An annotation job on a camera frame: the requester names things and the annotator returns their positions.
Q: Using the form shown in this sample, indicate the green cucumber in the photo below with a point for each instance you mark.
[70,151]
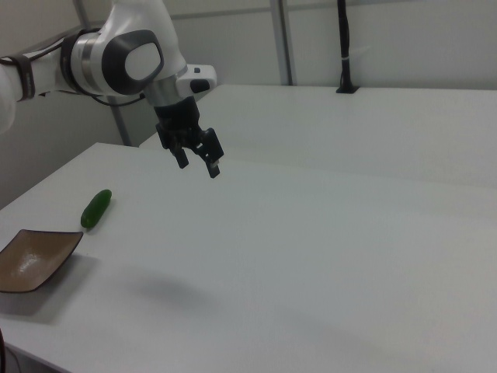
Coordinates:
[96,208]

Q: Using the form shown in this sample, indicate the black pole with base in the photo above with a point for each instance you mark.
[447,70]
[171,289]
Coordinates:
[345,39]

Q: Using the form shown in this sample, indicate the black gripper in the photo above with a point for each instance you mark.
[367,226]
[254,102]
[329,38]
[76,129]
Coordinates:
[179,118]

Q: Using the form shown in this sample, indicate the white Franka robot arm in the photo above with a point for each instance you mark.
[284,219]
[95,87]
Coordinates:
[116,23]

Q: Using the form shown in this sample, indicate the brown square ceramic plate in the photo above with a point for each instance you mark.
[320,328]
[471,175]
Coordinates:
[35,260]

